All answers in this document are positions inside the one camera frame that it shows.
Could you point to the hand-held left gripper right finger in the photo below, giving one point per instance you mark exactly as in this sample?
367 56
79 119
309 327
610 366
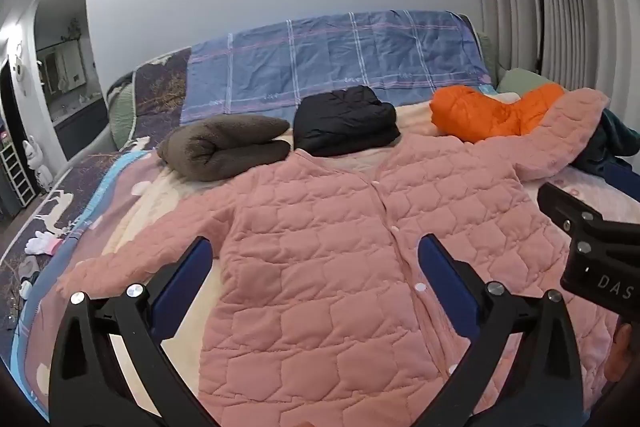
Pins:
441 268

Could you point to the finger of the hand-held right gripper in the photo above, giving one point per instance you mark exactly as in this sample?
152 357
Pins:
622 179
562 204

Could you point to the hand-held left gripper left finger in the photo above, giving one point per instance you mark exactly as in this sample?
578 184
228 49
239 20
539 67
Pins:
187 268

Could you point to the pink quilted jacket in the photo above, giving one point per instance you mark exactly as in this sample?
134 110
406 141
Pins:
325 257

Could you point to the person's right hand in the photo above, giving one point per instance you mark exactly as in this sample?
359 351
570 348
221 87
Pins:
625 349

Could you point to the dark teal garment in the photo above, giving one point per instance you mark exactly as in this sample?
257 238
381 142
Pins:
607 139

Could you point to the orange puffer jacket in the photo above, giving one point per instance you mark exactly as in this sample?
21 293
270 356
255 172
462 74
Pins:
480 114

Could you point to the brown folded fleece garment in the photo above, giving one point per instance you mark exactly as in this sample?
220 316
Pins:
225 147

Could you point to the green pillow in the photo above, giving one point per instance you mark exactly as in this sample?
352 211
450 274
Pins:
522 81
121 112

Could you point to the dark printed bedspread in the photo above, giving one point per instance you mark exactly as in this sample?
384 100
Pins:
75 202

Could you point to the white plush slippers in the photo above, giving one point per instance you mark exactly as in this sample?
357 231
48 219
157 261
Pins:
44 243

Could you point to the grey slipper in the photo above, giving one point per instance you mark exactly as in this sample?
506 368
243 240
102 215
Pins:
29 268

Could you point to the green upholstered headboard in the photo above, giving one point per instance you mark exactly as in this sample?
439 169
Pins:
486 57

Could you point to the black folded puffer jacket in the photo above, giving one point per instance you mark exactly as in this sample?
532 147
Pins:
345 119

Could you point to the dark vanity counter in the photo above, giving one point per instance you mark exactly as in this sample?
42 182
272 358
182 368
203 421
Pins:
80 127

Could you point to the white rabbit figurine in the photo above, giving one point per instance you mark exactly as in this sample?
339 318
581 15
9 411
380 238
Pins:
39 162

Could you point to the white ladder shelf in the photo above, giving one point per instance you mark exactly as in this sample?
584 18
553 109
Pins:
17 174

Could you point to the blue plaid bedsheet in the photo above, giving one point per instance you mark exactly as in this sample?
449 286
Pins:
325 57

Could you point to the wall mirror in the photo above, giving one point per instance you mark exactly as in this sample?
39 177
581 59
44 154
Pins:
60 67

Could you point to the white bear wall decoration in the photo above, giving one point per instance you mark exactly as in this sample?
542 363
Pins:
20 67

